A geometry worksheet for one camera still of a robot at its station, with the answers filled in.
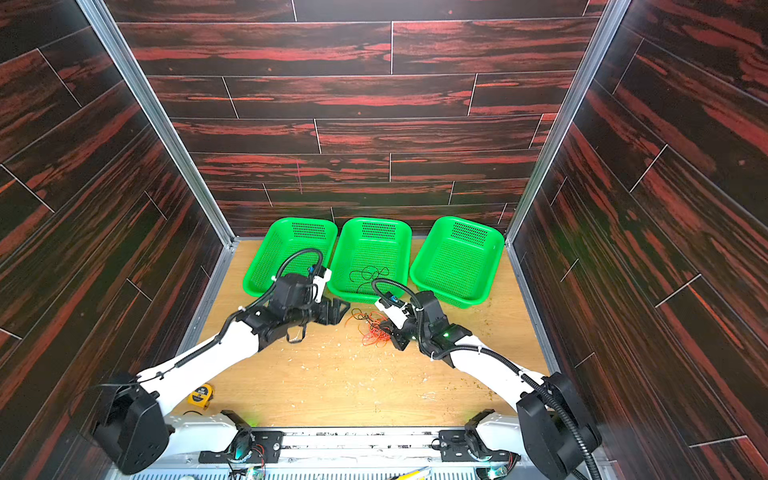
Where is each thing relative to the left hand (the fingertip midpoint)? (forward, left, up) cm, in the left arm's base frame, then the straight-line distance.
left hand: (342, 303), depth 81 cm
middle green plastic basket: (+35, -5, -15) cm, 38 cm away
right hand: (-2, -13, -5) cm, 14 cm away
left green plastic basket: (+39, +29, -14) cm, 51 cm away
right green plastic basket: (+29, -40, -15) cm, 51 cm away
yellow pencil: (-37, -19, -17) cm, 45 cm away
